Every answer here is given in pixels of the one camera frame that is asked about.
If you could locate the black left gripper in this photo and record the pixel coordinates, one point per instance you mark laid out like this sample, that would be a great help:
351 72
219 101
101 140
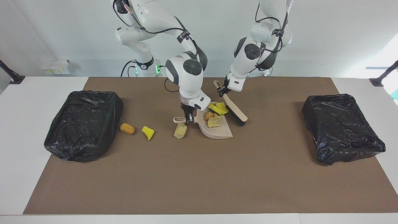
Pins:
226 85

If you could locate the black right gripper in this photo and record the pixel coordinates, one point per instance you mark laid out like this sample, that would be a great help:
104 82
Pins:
188 111

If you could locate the pale torn bread chunk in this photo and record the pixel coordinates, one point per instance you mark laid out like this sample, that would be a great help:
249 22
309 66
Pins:
180 132

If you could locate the striped orange croissant piece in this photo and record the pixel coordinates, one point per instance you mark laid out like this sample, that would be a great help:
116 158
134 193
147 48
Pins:
208 115

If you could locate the beige brush with black bristles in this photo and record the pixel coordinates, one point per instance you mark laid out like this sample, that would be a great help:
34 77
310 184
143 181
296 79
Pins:
236 110

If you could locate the croissant piece with pale side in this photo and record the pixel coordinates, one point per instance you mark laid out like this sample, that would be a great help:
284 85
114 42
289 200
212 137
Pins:
215 122

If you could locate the beige plastic dustpan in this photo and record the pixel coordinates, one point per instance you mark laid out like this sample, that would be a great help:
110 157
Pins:
222 132

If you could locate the small yellow sponge wedge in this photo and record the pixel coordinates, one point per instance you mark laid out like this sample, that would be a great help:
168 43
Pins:
148 132

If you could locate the brown bread roll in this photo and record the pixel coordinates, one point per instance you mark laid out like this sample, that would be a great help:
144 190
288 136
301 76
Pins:
127 128

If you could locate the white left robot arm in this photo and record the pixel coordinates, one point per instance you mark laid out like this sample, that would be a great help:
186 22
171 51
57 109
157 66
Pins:
245 59

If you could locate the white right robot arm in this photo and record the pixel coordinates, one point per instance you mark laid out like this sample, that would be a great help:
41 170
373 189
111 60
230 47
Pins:
186 71

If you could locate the black bag lined bin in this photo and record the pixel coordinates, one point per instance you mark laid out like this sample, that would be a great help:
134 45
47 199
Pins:
339 127
84 124

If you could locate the large brown table mat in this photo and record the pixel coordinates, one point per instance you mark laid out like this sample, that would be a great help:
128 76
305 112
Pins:
199 186

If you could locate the black clamp stand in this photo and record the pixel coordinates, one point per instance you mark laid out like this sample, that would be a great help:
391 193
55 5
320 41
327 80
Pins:
15 78
377 81

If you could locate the white wall outlet box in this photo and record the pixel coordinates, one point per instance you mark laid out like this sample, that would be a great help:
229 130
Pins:
56 67

